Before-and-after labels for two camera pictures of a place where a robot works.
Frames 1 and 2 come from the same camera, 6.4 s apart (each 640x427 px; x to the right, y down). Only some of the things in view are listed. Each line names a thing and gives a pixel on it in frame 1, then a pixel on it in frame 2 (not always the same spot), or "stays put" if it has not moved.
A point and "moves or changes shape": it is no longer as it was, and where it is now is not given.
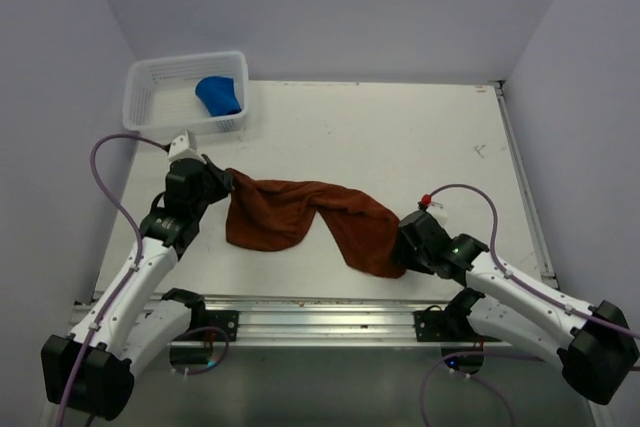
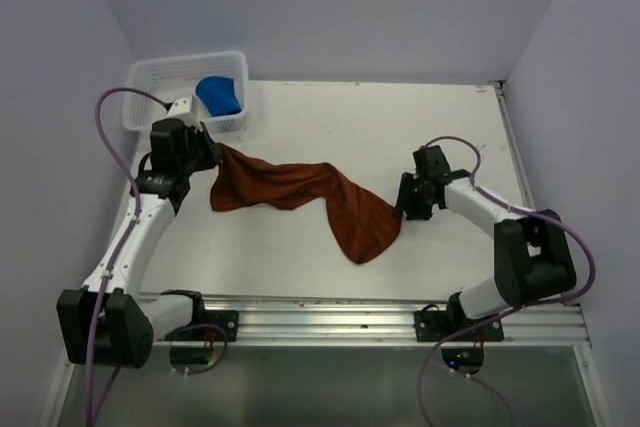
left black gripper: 222,179 → 212,149
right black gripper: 404,244 → 404,202
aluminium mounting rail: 328,319 stays put
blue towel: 218,94 stays put
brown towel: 274,215 moves or changes shape
